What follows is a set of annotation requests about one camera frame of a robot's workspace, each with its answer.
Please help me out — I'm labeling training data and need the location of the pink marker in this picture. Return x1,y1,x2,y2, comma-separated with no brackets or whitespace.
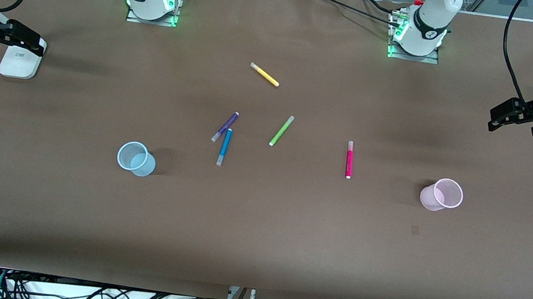
344,140,355,180

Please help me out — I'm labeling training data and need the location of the blue marker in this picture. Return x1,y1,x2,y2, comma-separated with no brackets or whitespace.
216,127,233,168

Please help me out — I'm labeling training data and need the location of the pink mesh cup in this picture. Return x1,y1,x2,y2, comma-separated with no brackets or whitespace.
418,175,466,215

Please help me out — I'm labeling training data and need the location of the blue mesh cup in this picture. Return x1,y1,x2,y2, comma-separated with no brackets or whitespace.
115,140,159,179

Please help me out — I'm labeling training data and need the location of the purple marker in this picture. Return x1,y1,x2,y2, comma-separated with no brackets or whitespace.
211,110,240,145

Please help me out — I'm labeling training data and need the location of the green marker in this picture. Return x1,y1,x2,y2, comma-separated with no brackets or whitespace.
268,114,295,149

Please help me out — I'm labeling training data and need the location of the yellow marker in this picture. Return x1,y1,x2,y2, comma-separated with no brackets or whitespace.
248,62,282,88

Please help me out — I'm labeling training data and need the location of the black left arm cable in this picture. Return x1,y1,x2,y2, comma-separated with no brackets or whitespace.
497,0,533,105

